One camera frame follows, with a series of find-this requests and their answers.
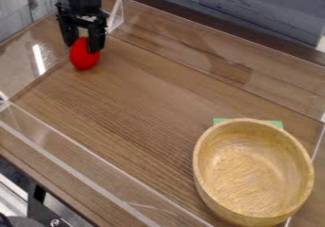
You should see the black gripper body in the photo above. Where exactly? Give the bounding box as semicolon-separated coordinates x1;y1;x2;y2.
56;2;110;28

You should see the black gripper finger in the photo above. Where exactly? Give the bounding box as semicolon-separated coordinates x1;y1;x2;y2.
87;27;105;53
59;20;79;47

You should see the red plush strawberry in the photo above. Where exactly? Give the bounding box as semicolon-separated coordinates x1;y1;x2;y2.
69;37;100;70

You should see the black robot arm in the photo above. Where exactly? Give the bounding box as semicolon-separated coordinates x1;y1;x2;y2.
56;0;110;53

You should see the wooden bowl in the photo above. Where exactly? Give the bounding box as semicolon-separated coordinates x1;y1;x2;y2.
191;118;314;227

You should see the black table leg clamp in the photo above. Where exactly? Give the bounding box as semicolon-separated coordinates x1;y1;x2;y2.
27;184;72;227

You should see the clear acrylic corner bracket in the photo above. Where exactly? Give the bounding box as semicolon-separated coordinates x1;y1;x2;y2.
105;0;124;34

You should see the clear acrylic left wall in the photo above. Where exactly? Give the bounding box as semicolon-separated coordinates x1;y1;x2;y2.
0;13;68;101

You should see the clear acrylic wall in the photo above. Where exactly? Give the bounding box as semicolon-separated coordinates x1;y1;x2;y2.
0;13;68;101
0;102;212;227
112;0;325;122

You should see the clear acrylic front wall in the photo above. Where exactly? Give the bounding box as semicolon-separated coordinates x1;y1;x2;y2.
0;102;212;227

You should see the clear acrylic back wall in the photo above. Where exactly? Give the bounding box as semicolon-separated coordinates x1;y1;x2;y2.
112;0;325;122

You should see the black cable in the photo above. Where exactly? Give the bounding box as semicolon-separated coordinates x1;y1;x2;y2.
0;212;13;227

